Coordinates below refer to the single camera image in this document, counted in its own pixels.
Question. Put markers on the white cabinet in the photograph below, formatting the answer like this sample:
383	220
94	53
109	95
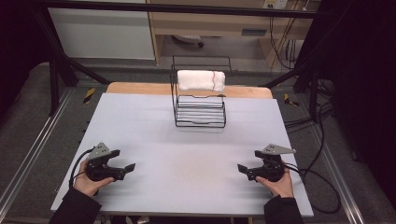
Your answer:
99	34

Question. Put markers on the light wooden desk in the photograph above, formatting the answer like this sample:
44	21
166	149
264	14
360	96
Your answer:
214	26

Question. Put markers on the white table board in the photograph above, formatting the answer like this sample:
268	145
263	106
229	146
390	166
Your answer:
202	149

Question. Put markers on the aluminium floor rail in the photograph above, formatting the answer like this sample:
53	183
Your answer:
339	174
34	146

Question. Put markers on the black metal frame bar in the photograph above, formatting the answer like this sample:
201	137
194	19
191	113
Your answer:
186	8

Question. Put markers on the black metal frame stand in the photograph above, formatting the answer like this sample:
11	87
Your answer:
313	93
54	84

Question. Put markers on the white wall socket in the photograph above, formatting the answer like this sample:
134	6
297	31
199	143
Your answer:
275	3

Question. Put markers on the person's right hand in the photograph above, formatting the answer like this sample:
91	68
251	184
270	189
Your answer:
280	186

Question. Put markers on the person's left hand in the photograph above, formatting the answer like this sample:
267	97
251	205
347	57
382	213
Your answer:
88	185

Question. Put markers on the wooden table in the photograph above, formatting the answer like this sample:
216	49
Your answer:
140	88

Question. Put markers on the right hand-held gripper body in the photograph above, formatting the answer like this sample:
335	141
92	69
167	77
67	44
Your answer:
272	168

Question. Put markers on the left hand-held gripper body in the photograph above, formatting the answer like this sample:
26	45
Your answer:
99	169

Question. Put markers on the white towel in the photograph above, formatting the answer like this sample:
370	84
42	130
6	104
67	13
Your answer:
200	80

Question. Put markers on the white chair base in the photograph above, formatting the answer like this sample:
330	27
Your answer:
188	39

